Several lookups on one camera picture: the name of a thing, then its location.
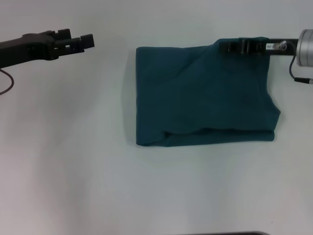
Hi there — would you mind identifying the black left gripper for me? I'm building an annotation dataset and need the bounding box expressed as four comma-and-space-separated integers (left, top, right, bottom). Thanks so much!
0, 28, 95, 70

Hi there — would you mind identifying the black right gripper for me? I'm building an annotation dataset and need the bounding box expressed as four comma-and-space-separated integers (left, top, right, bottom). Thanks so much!
219, 37, 300, 57

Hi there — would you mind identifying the teal blue printed t-shirt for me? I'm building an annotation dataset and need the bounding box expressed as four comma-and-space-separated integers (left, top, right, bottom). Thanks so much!
135, 36, 281, 147

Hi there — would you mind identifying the silver metal elbow connector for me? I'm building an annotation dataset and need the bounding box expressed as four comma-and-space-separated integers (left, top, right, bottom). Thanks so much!
274, 40, 289, 51

